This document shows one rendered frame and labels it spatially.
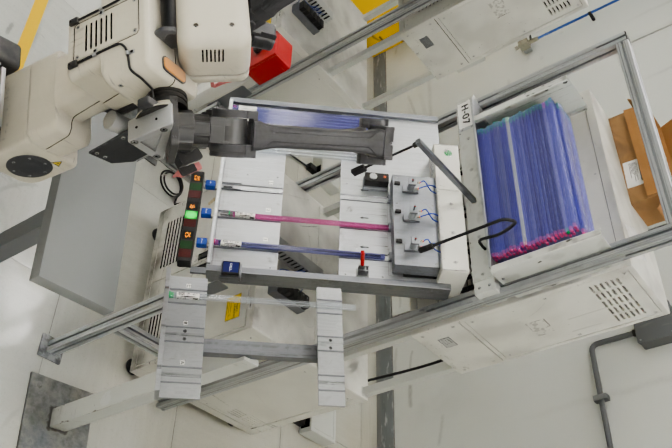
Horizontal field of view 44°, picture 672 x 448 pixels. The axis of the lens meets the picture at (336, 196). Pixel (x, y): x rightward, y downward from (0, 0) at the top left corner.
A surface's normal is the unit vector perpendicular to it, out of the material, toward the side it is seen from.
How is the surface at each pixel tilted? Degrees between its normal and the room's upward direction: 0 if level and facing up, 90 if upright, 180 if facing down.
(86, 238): 0
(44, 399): 0
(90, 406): 90
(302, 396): 90
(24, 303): 0
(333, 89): 90
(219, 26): 48
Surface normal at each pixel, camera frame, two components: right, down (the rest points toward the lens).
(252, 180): 0.11, -0.62
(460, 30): -0.02, 0.78
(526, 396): -0.58, -0.52
